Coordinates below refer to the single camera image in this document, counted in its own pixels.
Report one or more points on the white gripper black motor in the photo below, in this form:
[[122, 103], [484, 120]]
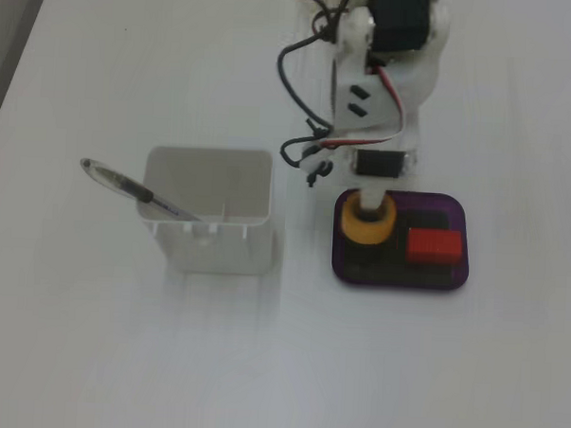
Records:
[[379, 164]]

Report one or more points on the yellow tape roll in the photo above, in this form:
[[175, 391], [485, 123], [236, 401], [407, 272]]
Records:
[[356, 231]]

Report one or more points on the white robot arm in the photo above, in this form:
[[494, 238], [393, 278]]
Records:
[[398, 20]]

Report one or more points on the purple plastic tray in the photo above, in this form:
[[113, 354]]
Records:
[[340, 268]]

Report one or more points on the red rectangular block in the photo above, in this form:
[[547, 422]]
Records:
[[433, 246]]

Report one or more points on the white plastic pen holder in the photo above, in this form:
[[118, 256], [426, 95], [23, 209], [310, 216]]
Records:
[[217, 253]]

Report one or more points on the black clear ballpoint pen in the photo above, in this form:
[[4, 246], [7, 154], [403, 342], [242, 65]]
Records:
[[125, 187]]

